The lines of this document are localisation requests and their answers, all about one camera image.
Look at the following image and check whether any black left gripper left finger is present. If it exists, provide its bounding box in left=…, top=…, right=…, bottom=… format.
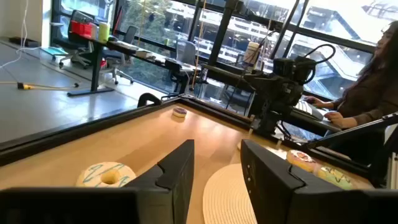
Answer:
left=124, top=139, right=195, bottom=224

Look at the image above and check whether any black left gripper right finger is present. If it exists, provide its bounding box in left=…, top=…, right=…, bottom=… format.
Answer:
left=241, top=139, right=352, bottom=224

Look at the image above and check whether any pink iced donut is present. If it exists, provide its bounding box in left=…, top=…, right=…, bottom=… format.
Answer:
left=285, top=149, right=318, bottom=173

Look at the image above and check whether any green iced donut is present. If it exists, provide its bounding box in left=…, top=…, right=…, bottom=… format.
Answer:
left=316, top=166, right=354, bottom=190

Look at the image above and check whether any white donut blue zigzag icing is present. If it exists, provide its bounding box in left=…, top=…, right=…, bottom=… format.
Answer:
left=75, top=161, right=137, bottom=189

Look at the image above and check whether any black keyboard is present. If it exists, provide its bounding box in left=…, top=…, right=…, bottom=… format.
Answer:
left=294, top=100, right=326, bottom=122

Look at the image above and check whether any dark keyboard desk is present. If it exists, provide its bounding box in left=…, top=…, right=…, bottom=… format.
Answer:
left=289, top=107, right=343, bottom=136

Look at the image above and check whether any white cylinder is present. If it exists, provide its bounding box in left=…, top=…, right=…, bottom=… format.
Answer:
left=243, top=41, right=261, bottom=65

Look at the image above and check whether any round cream woven placemat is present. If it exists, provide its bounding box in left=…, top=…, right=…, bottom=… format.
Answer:
left=202, top=163, right=259, bottom=224

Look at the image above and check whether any black side desk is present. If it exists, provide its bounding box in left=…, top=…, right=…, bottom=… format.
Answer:
left=201, top=63, right=265, bottom=94

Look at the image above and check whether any black slanted pole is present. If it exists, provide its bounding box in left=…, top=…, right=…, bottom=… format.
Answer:
left=207, top=0, right=240, bottom=66

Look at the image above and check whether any person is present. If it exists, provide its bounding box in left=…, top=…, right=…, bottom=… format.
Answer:
left=303, top=20, right=398, bottom=130

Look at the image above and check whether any grey office chair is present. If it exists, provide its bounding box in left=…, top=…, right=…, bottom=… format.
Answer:
left=102, top=24, right=139, bottom=85
left=175, top=39, right=197, bottom=66

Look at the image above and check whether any white book stack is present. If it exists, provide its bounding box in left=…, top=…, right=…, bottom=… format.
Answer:
left=135, top=49, right=155, bottom=60

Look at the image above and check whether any long black office desk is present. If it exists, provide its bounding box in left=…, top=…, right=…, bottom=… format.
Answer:
left=52, top=30, right=203, bottom=97

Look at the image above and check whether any light green cup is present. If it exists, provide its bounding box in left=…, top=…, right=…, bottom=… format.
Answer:
left=98, top=21, right=111, bottom=44

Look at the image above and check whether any black office chair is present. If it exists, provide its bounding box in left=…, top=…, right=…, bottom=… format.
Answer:
left=58, top=9, right=94, bottom=70

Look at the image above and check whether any teal flat floor item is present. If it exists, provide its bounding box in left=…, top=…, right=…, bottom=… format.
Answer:
left=40, top=46, right=68, bottom=57

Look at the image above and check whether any red box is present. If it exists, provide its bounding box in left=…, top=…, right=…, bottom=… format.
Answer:
left=70, top=20, right=98, bottom=40

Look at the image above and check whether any black flat floor box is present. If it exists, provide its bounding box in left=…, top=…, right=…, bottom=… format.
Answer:
left=8, top=36, right=41, bottom=47

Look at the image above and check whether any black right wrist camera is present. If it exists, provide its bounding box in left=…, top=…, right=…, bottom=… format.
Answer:
left=272, top=57, right=317, bottom=84

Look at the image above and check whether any black right camera cable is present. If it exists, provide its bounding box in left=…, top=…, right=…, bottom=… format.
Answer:
left=303, top=43, right=337, bottom=85

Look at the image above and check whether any black frame handle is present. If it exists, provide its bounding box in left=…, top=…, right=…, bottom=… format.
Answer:
left=137, top=92, right=162, bottom=108

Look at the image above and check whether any yellow floor cable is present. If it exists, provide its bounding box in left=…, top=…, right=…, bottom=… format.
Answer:
left=0, top=80, right=80, bottom=91

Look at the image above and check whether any white hanging cable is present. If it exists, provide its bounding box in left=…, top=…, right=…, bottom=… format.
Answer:
left=0, top=0, right=41, bottom=71

